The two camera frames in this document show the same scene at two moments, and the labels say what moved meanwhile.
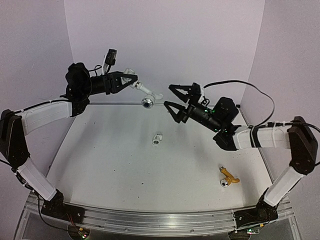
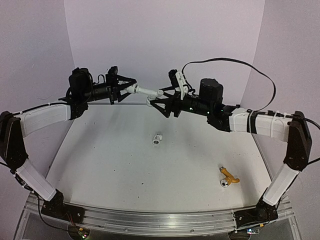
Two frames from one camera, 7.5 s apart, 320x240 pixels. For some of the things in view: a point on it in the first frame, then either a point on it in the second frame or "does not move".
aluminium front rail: (151, 221) does not move
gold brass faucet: (229, 179) does not move
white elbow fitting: (127, 71) to (131, 88)
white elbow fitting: (157, 138) does not move
